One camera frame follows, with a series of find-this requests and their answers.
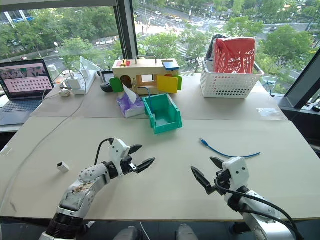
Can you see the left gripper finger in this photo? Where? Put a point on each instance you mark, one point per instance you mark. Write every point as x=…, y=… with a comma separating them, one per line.
x=135, y=148
x=146, y=164

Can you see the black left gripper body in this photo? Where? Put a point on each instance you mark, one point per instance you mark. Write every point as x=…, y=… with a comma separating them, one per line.
x=128, y=165

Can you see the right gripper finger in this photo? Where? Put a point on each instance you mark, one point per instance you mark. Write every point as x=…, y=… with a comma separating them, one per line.
x=201, y=178
x=217, y=163

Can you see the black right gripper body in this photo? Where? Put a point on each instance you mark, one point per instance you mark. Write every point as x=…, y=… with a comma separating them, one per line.
x=222, y=181

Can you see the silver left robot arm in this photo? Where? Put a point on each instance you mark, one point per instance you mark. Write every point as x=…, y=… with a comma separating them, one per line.
x=82, y=190

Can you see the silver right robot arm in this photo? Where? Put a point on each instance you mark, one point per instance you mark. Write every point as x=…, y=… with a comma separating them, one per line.
x=265, y=222

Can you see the small white adapter block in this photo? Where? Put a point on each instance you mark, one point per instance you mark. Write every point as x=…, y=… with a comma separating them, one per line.
x=63, y=167

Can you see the white power adapter box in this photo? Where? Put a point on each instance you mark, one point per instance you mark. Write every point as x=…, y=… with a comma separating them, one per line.
x=74, y=82

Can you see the green plastic storage bin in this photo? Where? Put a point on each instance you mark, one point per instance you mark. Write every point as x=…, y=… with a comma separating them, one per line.
x=162, y=116

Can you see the purple tissue pack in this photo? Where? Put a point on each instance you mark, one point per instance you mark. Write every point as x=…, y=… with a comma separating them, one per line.
x=130, y=105

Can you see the dark rounded shape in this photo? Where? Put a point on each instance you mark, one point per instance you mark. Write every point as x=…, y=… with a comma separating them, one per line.
x=126, y=233
x=186, y=232

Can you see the black handheld controller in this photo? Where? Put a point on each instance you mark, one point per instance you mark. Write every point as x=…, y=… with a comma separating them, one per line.
x=107, y=81

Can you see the white perforated plastic basket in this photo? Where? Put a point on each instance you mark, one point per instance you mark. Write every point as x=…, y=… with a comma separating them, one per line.
x=225, y=83

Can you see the wooden busy box toy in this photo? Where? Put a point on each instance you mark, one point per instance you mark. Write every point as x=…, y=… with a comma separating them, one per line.
x=145, y=68

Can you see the white power strip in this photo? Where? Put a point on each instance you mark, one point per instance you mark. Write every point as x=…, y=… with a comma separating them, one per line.
x=83, y=83

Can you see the small white mouse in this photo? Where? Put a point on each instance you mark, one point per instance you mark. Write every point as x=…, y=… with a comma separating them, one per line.
x=65, y=92

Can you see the clear plastic sheet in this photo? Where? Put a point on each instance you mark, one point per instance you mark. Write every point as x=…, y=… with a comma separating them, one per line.
x=87, y=64

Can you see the red bag in plastic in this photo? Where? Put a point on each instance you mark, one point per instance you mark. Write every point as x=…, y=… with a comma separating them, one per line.
x=235, y=55

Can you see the open laptop computer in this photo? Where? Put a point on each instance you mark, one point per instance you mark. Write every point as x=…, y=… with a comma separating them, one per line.
x=22, y=82

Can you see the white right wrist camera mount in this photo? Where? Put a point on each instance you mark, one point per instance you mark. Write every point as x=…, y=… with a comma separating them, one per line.
x=237, y=172

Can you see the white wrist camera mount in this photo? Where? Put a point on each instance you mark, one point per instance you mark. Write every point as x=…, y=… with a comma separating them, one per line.
x=237, y=172
x=117, y=150

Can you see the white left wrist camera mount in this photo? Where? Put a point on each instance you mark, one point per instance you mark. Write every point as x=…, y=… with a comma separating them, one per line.
x=117, y=150

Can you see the dark slanted window frame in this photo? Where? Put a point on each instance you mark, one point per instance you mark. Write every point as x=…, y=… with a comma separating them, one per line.
x=302, y=82

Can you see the black window frame post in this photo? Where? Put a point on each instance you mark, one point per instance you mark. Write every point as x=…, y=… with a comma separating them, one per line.
x=126, y=30

